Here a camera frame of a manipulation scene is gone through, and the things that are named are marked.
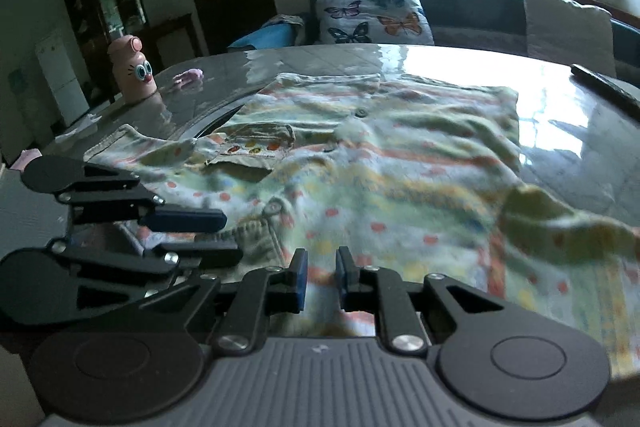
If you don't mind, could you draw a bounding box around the black remote control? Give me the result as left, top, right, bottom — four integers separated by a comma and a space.
570, 64, 639, 118

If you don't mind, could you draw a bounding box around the dark teal sofa bench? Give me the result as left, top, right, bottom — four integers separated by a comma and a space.
309, 0, 640, 80

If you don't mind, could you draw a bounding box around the small pink toy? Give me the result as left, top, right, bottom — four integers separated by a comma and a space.
172, 68, 204, 87

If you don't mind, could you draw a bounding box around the butterfly print pillow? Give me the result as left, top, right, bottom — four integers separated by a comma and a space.
314, 0, 435, 46

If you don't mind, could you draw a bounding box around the pink cartoon-eyed water bottle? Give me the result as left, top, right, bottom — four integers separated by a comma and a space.
107, 35, 157, 105

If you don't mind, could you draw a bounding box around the pink object at table edge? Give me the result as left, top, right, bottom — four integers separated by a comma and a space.
10, 148, 42, 172

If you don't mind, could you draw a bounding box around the dark wooden cabinet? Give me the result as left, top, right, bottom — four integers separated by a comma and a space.
64, 0, 203, 107

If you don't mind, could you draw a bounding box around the blue cushion with cloth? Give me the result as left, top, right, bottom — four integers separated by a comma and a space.
228, 14, 306, 51

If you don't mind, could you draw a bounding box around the plain white pillow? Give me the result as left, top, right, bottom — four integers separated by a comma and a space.
524, 0, 616, 77

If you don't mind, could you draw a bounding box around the white refrigerator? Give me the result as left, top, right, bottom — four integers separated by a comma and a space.
35, 30, 89, 127

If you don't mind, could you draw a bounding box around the colourful patterned children's garment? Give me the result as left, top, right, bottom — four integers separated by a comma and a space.
85, 74, 639, 378

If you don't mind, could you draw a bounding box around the white paper on table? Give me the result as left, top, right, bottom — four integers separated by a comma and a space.
54, 113, 102, 144

